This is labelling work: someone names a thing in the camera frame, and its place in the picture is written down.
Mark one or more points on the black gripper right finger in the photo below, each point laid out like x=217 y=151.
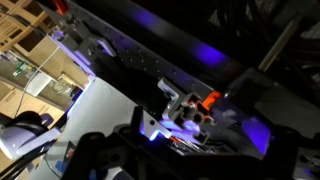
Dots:
x=283 y=156

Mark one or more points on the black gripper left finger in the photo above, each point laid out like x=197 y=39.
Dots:
x=100 y=156

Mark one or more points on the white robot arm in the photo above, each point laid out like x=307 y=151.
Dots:
x=20 y=140

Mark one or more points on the white box on desk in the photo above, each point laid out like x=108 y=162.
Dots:
x=37 y=83

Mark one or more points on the aluminium extrusion bar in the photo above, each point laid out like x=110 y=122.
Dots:
x=191 y=116
x=75 y=55

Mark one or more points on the wooden desk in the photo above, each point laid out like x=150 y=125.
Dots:
x=40 y=56

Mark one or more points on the black perforated robot table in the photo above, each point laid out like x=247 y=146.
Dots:
x=173 y=43

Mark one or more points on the aluminium angle bracket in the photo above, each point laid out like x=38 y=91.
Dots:
x=168 y=96
x=100 y=46

